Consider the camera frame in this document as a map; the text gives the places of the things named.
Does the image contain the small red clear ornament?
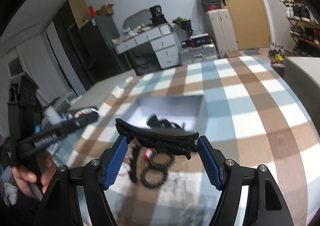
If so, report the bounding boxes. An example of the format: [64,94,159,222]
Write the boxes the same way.
[142,148,154,161]

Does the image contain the long black toothed hair clip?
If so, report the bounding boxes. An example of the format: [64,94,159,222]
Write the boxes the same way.
[115,118,199,160]

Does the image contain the black hair claw clip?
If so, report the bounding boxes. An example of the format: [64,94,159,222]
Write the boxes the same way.
[146,114,185,130]

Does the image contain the person's left hand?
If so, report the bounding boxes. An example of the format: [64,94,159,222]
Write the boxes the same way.
[12,154,56,199]

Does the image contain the plaid checkered bedsheet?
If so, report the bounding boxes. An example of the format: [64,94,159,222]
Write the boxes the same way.
[55,56,319,225]

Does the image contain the white thermos bottle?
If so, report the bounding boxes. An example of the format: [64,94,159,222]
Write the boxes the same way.
[44,106,61,125]

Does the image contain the cluttered side table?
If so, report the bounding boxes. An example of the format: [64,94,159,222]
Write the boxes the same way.
[34,91,76,133]

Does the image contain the grey cardboard box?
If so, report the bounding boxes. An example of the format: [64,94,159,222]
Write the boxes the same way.
[123,95,208,135]

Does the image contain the grey left bedside cabinet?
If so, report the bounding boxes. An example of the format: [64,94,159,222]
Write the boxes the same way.
[68,69,136,115]

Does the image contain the brown cardboard box on floor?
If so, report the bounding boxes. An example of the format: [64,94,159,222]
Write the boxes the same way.
[225,50,241,58]

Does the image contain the silver aluminium suitcase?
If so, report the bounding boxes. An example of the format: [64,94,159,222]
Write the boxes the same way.
[178,43,219,65]

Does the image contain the black red box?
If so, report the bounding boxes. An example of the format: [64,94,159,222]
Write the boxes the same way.
[189,33,212,48]

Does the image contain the dark grey refrigerator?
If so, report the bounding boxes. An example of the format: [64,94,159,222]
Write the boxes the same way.
[80,16,130,83]

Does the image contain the white dressing desk with drawers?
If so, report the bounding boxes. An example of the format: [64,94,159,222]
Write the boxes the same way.
[115,24,181,69]

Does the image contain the white upright suitcase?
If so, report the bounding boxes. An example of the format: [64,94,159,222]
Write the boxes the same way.
[206,9,238,58]

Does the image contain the black bouquet wrap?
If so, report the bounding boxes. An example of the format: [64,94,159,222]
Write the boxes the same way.
[172,17,193,37]

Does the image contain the arched desk mirror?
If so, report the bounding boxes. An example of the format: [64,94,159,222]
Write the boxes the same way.
[123,9,151,30]

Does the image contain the black bag on desk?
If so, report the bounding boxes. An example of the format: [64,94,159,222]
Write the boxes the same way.
[149,5,168,26]

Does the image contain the cardboard boxes on fridge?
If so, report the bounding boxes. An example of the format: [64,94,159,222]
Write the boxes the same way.
[68,0,114,29]

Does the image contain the wooden door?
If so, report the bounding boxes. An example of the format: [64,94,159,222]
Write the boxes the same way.
[224,0,271,50]

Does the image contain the wooden shoe rack with shoes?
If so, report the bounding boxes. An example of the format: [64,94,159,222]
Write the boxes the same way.
[279,0,319,58]

